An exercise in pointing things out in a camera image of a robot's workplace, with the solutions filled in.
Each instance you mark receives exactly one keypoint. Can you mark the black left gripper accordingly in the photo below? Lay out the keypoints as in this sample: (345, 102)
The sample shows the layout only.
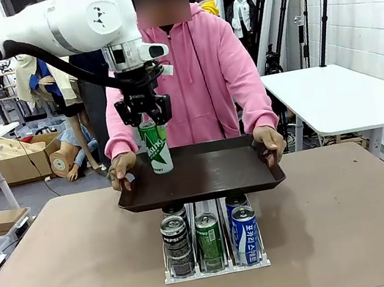
(138, 90)

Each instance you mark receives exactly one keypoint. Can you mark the green Chilsung cider can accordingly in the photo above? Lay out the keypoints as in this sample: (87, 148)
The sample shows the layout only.
(209, 241)
(157, 149)

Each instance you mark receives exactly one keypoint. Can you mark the dark brown serving tray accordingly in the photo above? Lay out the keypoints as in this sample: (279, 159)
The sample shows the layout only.
(197, 176)

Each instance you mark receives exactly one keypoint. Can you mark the black Pepsi can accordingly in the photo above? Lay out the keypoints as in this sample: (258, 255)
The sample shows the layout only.
(177, 250)
(174, 211)

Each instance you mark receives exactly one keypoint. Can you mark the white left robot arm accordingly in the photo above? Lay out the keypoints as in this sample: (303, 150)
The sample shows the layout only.
(54, 19)

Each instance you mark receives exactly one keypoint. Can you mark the person's right forearm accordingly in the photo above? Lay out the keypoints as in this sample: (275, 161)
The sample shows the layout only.
(118, 134)

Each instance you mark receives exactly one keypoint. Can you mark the person's left forearm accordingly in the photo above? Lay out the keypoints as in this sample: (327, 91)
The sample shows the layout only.
(256, 106)

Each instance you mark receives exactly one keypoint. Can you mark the person in pink hoodie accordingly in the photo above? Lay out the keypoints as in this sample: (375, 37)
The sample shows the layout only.
(203, 82)

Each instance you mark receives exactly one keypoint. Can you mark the person's right hand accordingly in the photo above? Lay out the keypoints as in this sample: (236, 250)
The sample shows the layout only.
(122, 168)

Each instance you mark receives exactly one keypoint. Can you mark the person's left hand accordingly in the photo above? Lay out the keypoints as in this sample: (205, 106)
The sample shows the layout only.
(269, 141)

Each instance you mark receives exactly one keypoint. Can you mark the mannequin navy top cream jacket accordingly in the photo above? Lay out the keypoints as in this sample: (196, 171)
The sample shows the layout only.
(94, 105)

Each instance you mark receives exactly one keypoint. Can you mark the mannequin torso blue sleeve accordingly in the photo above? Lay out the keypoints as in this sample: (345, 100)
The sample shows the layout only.
(67, 154)

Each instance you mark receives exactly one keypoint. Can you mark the mannequin blue shirt black hat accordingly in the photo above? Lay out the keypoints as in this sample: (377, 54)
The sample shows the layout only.
(35, 78)

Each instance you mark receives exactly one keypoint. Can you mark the blue Pocari Sweat can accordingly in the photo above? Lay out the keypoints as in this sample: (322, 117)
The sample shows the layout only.
(246, 238)
(235, 200)

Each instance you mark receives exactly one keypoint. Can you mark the mannequin white and black jacket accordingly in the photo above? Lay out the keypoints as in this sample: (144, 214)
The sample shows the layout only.
(243, 15)

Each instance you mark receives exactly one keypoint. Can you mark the white can dispenser rack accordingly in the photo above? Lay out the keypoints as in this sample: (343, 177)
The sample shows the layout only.
(195, 247)

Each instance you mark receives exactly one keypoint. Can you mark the large open cardboard box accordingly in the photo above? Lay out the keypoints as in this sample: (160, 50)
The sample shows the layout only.
(6, 167)

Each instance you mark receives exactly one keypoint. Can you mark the black leaning poles bundle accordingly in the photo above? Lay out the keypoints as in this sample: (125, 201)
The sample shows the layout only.
(274, 6)

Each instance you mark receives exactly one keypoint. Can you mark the clear bin under cardboard box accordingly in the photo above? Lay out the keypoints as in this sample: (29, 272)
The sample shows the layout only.
(24, 227)

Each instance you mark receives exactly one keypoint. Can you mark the small flat cardboard box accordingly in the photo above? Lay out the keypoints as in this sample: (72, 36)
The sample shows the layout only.
(6, 220)

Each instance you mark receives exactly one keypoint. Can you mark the large white side table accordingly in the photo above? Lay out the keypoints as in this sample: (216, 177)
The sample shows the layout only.
(340, 98)

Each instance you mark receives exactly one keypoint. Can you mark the black light stand pole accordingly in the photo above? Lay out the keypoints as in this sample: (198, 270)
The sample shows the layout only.
(324, 23)

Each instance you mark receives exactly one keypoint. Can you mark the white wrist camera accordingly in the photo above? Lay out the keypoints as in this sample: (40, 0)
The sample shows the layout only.
(155, 50)

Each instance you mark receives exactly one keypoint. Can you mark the black camera tripod head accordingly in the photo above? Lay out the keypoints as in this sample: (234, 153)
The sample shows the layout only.
(271, 60)

